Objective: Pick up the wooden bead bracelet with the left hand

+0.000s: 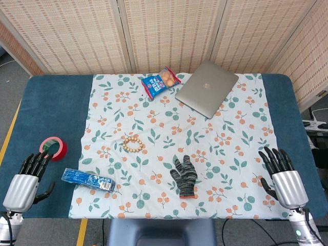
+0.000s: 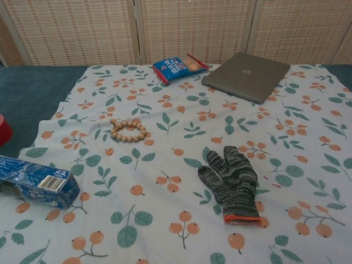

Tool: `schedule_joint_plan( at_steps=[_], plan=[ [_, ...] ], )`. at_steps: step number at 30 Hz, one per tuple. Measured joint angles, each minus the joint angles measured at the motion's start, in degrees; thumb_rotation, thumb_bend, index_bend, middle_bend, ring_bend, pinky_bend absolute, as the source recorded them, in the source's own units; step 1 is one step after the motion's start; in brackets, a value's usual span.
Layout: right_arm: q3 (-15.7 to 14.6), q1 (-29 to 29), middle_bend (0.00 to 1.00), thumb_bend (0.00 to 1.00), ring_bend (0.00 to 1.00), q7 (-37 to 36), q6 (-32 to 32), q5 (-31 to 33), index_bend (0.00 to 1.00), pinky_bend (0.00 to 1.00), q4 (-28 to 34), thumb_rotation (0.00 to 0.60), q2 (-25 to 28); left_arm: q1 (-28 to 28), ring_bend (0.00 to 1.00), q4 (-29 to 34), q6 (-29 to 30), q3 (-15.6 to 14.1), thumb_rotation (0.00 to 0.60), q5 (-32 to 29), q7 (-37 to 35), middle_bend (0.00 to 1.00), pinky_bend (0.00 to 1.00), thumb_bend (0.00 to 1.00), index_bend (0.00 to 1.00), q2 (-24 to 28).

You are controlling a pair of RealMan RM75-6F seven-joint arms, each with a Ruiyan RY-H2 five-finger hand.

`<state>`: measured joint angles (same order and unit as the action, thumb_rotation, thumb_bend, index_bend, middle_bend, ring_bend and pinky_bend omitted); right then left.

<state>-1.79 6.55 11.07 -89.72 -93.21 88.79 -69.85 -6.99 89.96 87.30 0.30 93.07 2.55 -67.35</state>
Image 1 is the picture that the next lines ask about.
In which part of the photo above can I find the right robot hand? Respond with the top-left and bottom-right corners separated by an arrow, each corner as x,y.
258,147 -> 309,208

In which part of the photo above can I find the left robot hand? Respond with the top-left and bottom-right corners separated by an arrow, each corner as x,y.
3,150 -> 56,213

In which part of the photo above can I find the wooden bead bracelet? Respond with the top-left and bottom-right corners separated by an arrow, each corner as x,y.
122,136 -> 143,153

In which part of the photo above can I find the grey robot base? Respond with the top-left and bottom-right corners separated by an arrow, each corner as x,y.
107,218 -> 217,246

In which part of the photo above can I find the red tape roll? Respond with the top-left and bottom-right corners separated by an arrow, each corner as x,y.
39,136 -> 68,162

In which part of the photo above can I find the blue tissue pack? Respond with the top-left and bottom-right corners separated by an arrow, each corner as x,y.
61,168 -> 116,192

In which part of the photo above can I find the blue table mat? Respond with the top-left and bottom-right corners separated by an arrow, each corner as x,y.
0,73 -> 326,219

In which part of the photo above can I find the grey knitted work glove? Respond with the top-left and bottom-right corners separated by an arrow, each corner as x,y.
170,154 -> 198,200

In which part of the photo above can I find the floral tablecloth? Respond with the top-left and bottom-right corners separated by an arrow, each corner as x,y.
68,73 -> 296,220

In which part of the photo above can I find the silver laptop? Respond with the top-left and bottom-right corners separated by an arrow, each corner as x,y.
175,59 -> 239,119

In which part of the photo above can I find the blue snack bag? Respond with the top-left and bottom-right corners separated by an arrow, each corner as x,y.
141,66 -> 182,100

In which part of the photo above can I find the woven folding screen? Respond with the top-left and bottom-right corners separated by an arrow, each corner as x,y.
0,0 -> 328,113

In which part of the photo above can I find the black cable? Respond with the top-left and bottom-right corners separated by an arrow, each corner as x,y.
221,219 -> 300,246

